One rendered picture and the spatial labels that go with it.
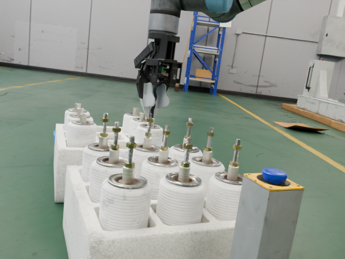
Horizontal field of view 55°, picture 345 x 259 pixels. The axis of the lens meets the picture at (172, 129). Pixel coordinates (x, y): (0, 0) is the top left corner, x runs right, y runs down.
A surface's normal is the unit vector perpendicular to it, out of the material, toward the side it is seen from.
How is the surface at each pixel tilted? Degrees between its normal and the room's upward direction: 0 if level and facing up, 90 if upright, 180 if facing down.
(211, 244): 90
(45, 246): 0
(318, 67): 90
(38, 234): 0
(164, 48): 90
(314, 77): 90
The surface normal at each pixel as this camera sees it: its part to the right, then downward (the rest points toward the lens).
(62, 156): 0.33, 0.22
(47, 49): 0.01, 0.19
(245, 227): -0.91, -0.04
